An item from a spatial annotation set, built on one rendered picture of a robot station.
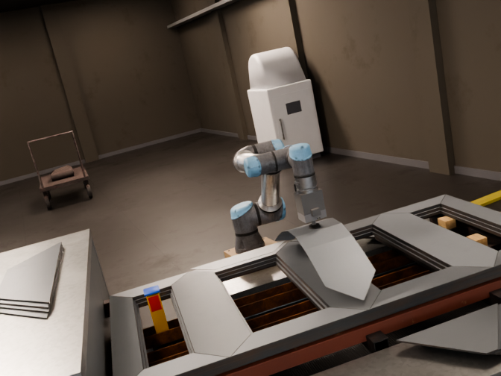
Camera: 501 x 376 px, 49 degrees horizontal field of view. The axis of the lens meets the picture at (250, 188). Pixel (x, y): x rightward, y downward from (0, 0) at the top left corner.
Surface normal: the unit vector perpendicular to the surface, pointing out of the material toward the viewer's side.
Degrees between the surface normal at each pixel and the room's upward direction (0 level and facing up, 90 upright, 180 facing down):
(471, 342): 0
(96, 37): 90
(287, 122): 90
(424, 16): 90
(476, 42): 90
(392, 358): 0
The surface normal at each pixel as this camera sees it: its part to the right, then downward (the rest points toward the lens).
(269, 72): 0.27, -0.15
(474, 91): -0.89, 0.29
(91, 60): 0.40, 0.15
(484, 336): -0.21, -0.95
